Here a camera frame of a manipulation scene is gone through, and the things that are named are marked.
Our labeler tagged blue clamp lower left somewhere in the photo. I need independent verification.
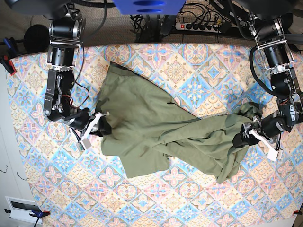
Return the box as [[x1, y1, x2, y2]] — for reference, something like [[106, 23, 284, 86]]
[[4, 208, 51, 225]]

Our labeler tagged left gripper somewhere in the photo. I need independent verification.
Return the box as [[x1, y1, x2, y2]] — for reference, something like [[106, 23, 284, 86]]
[[241, 115, 288, 162]]

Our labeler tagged orange clamp lower right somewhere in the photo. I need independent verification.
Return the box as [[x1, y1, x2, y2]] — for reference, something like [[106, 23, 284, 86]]
[[293, 210, 303, 215]]

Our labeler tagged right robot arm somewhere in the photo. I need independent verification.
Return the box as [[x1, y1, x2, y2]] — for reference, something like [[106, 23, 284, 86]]
[[6, 0, 115, 151]]

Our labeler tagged blue clamp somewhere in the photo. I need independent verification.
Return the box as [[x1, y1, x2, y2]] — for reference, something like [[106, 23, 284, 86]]
[[0, 37, 16, 75], [4, 208, 51, 225]]

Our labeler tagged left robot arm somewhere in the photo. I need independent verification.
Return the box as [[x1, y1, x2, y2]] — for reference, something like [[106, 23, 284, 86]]
[[232, 0, 303, 161]]

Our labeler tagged black round stool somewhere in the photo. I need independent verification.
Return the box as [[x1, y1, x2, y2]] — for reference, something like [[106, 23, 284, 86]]
[[23, 24, 49, 53]]

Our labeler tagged green t-shirt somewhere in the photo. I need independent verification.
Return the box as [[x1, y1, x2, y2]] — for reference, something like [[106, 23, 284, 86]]
[[96, 63, 261, 184]]

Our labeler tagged blue clamp upper left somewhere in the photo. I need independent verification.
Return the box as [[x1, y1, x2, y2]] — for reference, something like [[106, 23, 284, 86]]
[[0, 37, 16, 75]]

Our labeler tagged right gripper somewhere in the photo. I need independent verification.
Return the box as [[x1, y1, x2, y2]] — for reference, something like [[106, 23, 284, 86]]
[[67, 111, 110, 149]]

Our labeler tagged white power strip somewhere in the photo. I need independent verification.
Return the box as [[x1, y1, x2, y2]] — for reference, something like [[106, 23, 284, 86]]
[[175, 22, 221, 33]]

